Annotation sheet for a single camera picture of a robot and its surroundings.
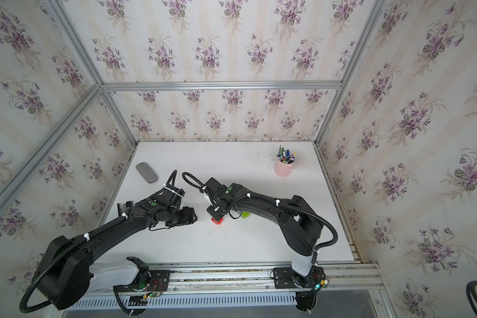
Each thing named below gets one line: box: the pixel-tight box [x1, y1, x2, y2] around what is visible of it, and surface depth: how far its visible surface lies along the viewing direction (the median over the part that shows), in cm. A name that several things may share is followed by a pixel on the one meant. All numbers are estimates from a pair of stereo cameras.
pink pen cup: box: [274, 157, 296, 178], surface depth 105 cm
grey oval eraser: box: [135, 161, 159, 184], surface depth 106 cm
